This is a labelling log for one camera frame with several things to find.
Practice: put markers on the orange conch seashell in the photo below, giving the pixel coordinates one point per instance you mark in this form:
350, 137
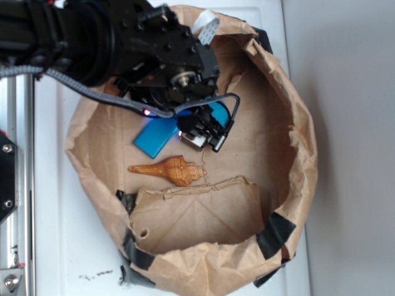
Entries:
174, 169

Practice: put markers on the brown paper bag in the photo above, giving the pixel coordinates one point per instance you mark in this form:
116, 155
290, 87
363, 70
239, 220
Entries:
239, 222

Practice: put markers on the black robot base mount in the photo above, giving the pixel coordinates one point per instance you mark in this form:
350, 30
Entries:
9, 200

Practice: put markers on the white plastic tray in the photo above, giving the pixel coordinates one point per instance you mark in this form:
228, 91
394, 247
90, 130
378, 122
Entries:
74, 255

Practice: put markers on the blue rectangular block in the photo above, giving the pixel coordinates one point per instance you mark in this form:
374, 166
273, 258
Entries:
155, 135

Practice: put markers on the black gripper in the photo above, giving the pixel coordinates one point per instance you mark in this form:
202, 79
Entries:
161, 62

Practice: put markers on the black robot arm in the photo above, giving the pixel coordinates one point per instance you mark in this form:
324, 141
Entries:
78, 39

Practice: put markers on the aluminium frame rail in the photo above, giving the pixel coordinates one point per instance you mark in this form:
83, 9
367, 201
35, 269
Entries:
17, 242

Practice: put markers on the blue ball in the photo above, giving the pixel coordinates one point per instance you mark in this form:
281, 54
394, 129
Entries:
220, 112

